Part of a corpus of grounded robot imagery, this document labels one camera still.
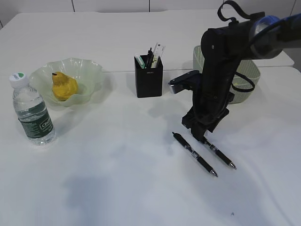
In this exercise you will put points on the clear water bottle green label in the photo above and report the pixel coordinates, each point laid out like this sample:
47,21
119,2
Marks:
31,110

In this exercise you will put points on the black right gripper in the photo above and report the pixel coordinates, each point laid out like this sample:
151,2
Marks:
199,120

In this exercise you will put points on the clear plastic ruler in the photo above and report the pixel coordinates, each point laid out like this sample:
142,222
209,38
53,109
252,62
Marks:
158,50

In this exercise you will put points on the black gel pen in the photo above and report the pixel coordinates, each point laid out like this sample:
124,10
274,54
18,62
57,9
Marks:
149,58
194,154
218,153

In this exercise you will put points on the mint green pen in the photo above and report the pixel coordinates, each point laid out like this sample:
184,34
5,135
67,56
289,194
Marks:
140,61

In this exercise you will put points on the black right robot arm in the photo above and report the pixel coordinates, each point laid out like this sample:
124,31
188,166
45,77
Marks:
223,49

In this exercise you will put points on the yellow-green utility knife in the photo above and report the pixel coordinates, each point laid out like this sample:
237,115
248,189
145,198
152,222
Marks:
155,61

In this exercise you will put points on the yellow pear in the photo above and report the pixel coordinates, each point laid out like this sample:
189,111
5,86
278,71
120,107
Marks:
64,86

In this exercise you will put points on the green plastic woven basket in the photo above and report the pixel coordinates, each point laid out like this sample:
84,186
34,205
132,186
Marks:
246,67

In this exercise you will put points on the frosted green wavy plate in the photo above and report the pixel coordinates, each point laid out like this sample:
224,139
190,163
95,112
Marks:
87,73

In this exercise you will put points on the black square pen holder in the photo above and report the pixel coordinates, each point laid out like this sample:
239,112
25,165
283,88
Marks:
148,81

